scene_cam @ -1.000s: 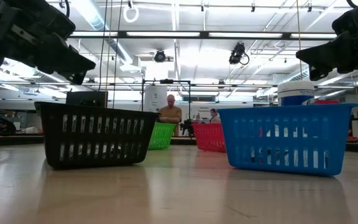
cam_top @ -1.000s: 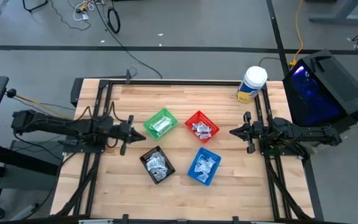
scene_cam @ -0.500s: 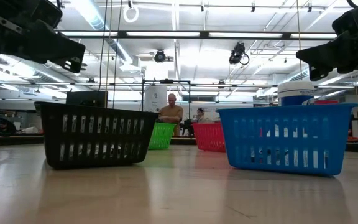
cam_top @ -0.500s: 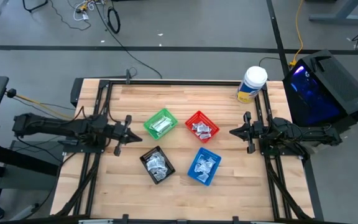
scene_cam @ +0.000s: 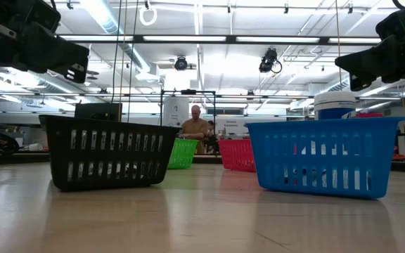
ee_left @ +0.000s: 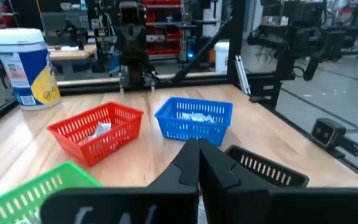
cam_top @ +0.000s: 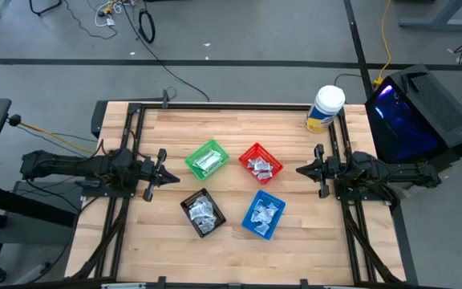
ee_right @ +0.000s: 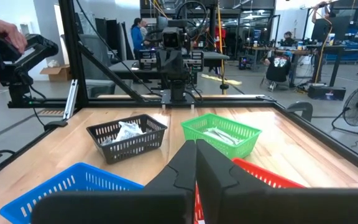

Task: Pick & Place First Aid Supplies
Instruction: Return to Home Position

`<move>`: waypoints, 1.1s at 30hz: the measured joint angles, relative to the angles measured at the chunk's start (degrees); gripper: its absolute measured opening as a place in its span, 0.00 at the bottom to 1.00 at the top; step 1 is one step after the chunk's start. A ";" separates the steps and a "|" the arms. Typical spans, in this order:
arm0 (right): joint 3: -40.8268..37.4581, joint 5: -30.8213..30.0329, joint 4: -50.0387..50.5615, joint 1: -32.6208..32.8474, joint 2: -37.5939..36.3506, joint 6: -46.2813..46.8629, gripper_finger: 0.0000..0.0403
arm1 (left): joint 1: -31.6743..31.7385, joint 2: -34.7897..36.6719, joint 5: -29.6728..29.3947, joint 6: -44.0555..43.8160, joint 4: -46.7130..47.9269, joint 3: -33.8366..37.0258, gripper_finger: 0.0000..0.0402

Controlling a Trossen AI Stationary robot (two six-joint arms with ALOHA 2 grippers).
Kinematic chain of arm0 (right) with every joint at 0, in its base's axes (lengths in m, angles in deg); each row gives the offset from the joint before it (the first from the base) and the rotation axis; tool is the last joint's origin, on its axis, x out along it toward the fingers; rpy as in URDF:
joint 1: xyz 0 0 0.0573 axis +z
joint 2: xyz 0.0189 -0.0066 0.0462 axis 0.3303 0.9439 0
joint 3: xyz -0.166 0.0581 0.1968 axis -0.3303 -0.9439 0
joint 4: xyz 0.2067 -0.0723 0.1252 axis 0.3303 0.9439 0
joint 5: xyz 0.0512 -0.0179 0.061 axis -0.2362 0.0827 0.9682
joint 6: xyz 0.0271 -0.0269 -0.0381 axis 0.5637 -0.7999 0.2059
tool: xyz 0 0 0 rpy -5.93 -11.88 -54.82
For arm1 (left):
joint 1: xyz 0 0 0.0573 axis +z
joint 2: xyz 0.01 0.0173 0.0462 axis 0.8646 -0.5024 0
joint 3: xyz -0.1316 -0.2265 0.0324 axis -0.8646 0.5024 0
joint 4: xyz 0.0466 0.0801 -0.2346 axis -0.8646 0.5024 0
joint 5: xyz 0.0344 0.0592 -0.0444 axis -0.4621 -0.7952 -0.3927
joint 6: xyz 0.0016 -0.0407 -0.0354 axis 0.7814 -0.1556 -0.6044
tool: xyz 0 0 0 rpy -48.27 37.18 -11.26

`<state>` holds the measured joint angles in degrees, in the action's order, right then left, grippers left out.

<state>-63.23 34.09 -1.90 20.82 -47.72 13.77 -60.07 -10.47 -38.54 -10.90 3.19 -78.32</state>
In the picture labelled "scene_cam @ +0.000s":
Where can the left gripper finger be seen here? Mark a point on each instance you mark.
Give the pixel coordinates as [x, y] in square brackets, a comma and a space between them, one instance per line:
[76, 75]
[51, 52]

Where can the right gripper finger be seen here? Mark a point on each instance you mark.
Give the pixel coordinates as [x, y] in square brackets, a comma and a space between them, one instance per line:
[359, 82]
[374, 61]

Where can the blue plastic basket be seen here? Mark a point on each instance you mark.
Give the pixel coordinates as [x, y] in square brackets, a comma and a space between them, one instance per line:
[329, 124]

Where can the black plastic basket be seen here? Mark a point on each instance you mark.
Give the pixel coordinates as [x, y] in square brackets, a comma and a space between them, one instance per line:
[107, 156]

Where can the background black robot arm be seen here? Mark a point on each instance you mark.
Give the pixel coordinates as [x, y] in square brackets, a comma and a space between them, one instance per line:
[212, 143]

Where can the LED light bar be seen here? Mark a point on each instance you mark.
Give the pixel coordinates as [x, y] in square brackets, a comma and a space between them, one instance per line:
[355, 40]
[185, 38]
[276, 39]
[97, 38]

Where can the disinfectant wipes canister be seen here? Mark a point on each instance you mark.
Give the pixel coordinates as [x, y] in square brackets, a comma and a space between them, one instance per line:
[334, 102]

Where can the red storage bin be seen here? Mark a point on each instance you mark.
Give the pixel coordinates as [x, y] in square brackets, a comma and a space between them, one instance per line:
[369, 115]

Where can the white roll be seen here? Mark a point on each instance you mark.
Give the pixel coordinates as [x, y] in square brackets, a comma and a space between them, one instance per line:
[36, 147]

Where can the white poster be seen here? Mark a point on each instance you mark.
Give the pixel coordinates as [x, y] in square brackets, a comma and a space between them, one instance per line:
[172, 112]

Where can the person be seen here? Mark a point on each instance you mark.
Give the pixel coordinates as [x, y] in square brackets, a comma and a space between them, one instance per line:
[195, 128]

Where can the green plastic basket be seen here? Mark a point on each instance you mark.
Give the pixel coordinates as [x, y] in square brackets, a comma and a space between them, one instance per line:
[185, 154]

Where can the red plastic basket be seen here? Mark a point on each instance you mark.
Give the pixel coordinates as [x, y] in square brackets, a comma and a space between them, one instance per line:
[236, 154]

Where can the black overhead camera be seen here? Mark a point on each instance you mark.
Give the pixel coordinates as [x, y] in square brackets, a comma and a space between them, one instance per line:
[180, 64]
[267, 61]

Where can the background black rig frame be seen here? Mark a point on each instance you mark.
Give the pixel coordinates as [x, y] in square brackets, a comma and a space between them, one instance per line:
[188, 91]

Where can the black aluminium table frame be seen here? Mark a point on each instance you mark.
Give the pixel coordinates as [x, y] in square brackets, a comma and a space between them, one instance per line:
[230, 39]

